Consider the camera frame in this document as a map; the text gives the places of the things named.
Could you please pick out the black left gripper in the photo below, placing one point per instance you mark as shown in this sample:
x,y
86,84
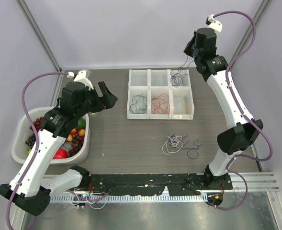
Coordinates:
x,y
108,99

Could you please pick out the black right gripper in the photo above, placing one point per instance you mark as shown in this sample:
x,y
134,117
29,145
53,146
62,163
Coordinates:
x,y
187,50

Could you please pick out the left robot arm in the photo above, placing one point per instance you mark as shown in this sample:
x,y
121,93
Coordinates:
x,y
26,190

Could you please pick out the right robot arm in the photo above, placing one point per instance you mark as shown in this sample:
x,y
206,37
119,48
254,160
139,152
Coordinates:
x,y
242,128

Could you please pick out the green lime fruit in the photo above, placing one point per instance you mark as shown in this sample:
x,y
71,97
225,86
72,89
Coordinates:
x,y
81,124

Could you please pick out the peach nectarine fruits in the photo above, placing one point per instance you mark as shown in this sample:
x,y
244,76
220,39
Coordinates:
x,y
76,135

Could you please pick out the white six-compartment organizer tray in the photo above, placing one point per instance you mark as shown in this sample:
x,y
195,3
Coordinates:
x,y
160,94

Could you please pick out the red apple fruit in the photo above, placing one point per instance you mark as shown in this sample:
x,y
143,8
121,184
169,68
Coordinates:
x,y
60,154

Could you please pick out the red grape bunch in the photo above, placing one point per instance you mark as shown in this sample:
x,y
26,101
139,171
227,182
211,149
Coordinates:
x,y
37,124

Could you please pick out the dark grape bunch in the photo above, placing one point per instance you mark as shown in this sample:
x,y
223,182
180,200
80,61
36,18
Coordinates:
x,y
31,140

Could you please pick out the white plastic fruit basket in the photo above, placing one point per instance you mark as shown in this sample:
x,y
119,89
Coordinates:
x,y
19,148

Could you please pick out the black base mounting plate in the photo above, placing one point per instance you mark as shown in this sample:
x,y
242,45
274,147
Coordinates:
x,y
178,184

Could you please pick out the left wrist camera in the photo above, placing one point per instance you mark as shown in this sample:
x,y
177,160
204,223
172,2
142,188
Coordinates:
x,y
82,76

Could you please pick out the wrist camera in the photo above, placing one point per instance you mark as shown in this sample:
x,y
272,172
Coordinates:
x,y
82,76
214,24

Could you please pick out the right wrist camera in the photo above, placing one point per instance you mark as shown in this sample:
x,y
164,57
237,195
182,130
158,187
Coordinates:
x,y
214,24

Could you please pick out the white slotted cable duct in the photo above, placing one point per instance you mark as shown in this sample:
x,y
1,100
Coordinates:
x,y
163,198

